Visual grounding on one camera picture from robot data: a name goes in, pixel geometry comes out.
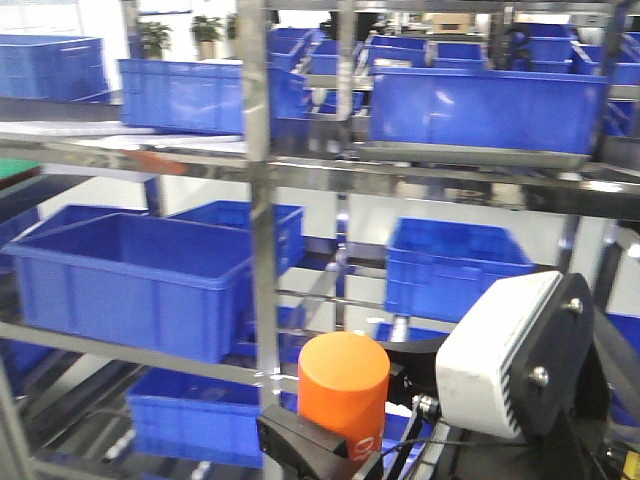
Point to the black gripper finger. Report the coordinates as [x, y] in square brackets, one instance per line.
[306, 450]

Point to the orange cylindrical capacitor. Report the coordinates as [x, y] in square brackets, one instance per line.
[343, 381]

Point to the blue bin left middle shelf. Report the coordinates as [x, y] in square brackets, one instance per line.
[170, 286]

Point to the stainless steel shelf rack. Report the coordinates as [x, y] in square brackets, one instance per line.
[264, 172]

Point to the blue crate centre right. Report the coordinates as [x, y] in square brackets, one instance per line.
[438, 269]

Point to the blue crate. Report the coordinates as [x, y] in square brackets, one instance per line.
[68, 68]
[438, 269]

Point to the grey metal tray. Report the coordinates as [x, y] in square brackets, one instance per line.
[468, 155]

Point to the large blue plastic bin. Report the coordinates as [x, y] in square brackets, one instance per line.
[486, 108]

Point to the potted green plant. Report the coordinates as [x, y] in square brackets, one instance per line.
[155, 38]

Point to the blue crate far left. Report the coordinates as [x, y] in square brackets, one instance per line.
[68, 68]

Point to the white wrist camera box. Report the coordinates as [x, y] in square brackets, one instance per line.
[472, 365]

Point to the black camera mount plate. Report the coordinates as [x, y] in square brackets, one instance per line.
[545, 372]

